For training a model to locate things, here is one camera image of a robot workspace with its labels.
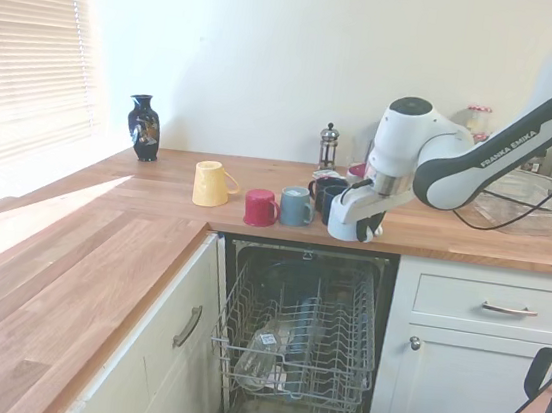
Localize cream corner cabinet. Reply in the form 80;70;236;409
61;215;248;413

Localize black mug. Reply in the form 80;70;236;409
304;172;350;216

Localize jar with red checked lid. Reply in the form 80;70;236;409
462;102;496;139

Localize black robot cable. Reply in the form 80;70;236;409
343;120;552;239

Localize grey wire dishwasher rack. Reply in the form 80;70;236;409
202;252;388;413

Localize copper drawer handle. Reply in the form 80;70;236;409
481;298;540;319

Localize black painted vase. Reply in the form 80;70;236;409
122;92;166;164

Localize clear plastic tray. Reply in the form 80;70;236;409
469;165;552;240

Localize clear drinking glass with label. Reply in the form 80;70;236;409
231;315;294;396

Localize small white red packet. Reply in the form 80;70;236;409
312;167;343;182

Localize grey-blue mug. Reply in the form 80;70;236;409
277;184;318;229

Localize cream cabinet with drawer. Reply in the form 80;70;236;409
371;253;552;413

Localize metal french press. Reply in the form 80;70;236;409
315;120;343;174

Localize red mug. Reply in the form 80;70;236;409
241;187;284;231

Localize bronze cabinet pull handle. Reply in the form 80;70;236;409
171;302;204;351

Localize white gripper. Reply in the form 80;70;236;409
334;181;415;250

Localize white window blind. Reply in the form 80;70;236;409
0;0;117;198

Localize navy mug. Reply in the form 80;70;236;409
318;183;351;227

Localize yellow mug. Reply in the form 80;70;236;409
190;158;244;212

